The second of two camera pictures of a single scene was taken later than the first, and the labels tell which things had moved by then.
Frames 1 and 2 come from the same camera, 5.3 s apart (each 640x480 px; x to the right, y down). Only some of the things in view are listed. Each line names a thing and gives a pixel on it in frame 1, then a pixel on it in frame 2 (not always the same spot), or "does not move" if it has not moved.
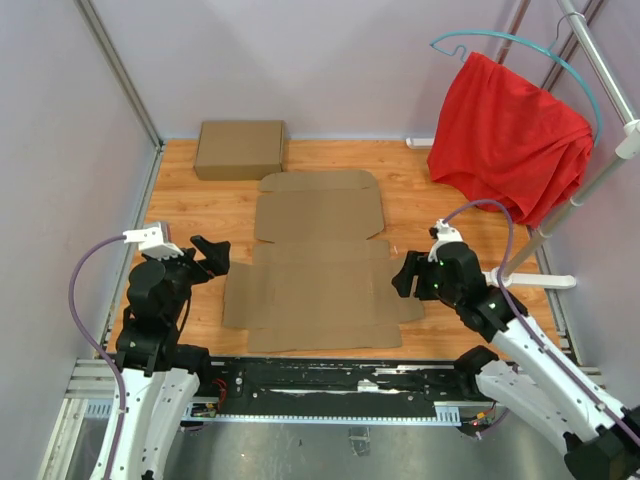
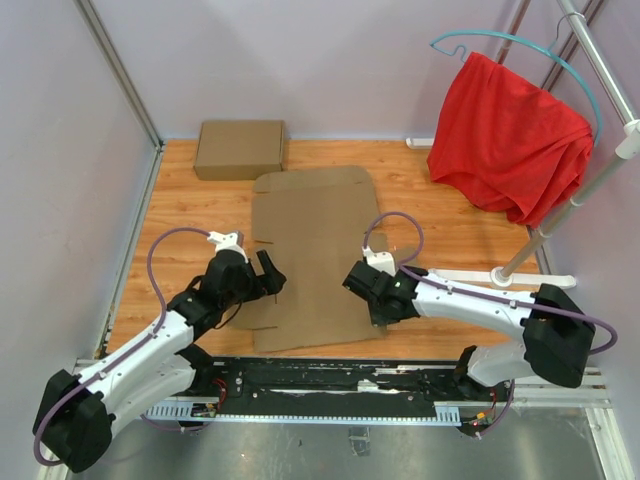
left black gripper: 216,253 → 273,279
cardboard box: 318,281 does not move
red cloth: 507,141 does not move
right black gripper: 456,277 → 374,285
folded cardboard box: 240,150 does not move
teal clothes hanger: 435,44 does not move
